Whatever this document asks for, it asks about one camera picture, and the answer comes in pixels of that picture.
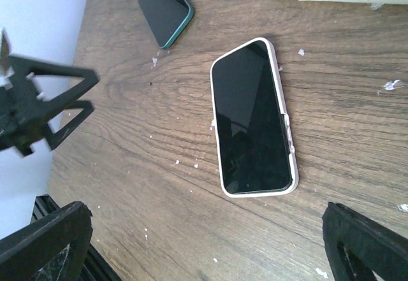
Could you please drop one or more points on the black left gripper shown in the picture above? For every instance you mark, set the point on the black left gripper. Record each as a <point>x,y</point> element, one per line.
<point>16,109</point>

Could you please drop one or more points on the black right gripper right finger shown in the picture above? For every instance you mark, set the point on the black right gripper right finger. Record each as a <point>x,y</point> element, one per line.
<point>359,248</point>

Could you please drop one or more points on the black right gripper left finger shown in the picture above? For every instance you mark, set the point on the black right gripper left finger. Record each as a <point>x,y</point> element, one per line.
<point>52,248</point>

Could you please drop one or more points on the black phone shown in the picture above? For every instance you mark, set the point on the black phone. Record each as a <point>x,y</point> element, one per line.
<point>252,121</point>

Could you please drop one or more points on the teal blue phone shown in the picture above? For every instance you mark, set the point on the teal blue phone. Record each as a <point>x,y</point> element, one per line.
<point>166,19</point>

